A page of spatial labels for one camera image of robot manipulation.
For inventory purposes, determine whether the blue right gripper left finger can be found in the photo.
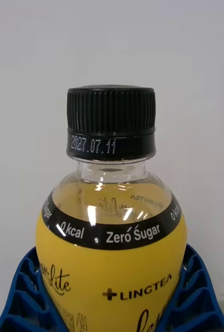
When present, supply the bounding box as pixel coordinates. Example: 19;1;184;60
0;246;66;332

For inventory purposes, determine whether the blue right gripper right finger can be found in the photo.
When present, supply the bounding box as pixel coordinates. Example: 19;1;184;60
156;243;224;332

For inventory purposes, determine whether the black-capped plastic bottle yellow label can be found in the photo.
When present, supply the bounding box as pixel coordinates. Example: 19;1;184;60
35;85;188;332

